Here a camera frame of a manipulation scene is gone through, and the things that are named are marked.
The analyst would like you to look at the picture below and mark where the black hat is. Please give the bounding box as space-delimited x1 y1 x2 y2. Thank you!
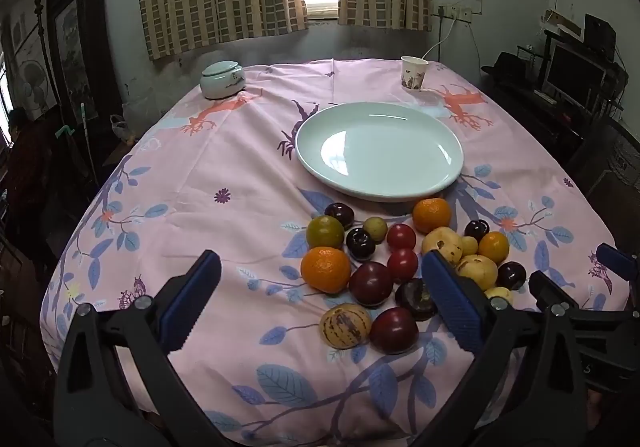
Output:
481 52 531 80

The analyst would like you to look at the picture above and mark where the person's right hand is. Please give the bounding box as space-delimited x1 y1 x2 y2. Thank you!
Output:
584 389 610 434

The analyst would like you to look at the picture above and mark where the large dark red plum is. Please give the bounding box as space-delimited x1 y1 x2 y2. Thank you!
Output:
369 307 420 354
348 261 394 306

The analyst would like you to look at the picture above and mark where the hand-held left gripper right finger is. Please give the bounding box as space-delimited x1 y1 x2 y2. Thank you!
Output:
415 249 588 447

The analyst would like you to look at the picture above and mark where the black speaker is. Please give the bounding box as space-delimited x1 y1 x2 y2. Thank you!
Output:
584 13 617 60

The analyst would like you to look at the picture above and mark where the white power cable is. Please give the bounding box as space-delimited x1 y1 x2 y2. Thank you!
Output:
422 19 458 58

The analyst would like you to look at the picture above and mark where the green mandarin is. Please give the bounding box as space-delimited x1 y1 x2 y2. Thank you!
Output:
306 215 346 250

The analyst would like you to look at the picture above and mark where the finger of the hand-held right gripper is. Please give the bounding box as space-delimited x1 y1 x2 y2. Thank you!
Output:
596 243 640 280
528 270 639 328

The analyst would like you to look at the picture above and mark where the pale yellow pepino melon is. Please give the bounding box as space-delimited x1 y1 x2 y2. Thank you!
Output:
484 286 514 306
456 254 499 292
421 227 463 265

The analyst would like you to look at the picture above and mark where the white electric fan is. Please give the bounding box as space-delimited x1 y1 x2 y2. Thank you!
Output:
20 58 58 120

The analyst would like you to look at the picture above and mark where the small green plum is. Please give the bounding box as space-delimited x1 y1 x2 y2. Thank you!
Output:
363 217 389 244

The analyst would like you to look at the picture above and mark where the pink floral tablecloth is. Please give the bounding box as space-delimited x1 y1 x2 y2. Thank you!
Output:
39 58 630 447

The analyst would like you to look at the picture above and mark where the dark wooden stand pole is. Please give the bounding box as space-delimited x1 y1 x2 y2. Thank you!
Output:
34 0 51 82

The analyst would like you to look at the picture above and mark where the black computer desk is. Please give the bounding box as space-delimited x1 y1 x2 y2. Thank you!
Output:
490 29 628 162

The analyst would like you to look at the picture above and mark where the striped pepino melon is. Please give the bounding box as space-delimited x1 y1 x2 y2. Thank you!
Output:
319 303 373 350

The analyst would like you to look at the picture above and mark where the pale green lidded ceramic jar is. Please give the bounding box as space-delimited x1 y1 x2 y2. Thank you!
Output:
200 61 247 101

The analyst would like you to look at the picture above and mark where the computer monitor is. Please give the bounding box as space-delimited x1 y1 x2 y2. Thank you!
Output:
545 43 608 105

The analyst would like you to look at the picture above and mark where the clear plastic bag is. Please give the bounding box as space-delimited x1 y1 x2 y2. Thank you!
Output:
110 114 136 145

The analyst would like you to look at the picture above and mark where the purple passion fruit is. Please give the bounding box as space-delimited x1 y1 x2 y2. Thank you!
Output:
394 278 440 322

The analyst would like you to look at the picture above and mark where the white mop handle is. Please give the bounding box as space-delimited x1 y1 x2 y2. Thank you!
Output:
57 102 101 188

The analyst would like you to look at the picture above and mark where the yellow-orange mandarin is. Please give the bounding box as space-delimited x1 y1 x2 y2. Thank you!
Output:
478 231 511 264

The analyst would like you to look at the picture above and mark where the pale green oval plate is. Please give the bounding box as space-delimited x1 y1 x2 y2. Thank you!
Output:
294 102 464 202

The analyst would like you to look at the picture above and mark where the orange tangerine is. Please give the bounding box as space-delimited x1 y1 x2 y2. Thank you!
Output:
300 247 352 294
412 197 452 235

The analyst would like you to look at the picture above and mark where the printed paper cup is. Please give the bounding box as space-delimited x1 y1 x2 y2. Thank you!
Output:
400 56 430 92

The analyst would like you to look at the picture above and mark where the dark purple plum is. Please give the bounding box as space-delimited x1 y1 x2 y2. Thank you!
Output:
463 219 491 243
496 261 527 291
346 227 377 262
324 202 355 229

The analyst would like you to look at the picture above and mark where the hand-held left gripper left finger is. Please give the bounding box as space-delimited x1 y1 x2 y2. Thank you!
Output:
52 249 231 447

